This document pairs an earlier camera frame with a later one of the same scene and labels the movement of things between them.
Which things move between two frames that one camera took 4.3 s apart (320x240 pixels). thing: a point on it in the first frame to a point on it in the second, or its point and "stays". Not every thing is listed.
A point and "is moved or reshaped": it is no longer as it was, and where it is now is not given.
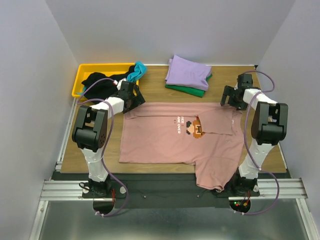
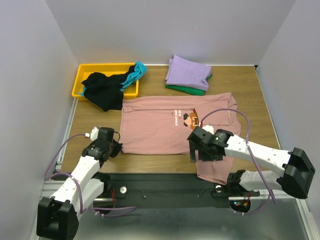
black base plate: x=141 y=190 stays
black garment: x=104 y=89 stays
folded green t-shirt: x=198 y=92 stays
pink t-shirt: x=208 y=135 is moved or reshaped
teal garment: x=140 y=69 stays
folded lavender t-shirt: x=186 y=73 stays
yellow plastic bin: x=105 y=69 stays
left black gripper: x=138 y=100 to x=117 y=147
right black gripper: x=230 y=97 to x=196 y=137
